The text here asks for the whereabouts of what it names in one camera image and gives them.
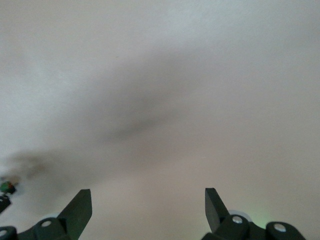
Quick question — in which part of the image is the small red toy strawberry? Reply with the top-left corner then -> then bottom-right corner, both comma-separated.
0,180 -> 16,195

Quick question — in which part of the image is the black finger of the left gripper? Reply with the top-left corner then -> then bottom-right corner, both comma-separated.
0,196 -> 12,214

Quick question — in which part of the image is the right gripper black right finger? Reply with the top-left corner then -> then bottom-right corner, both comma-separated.
201,187 -> 266,240

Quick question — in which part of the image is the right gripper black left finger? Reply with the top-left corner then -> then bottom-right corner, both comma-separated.
16,189 -> 93,240

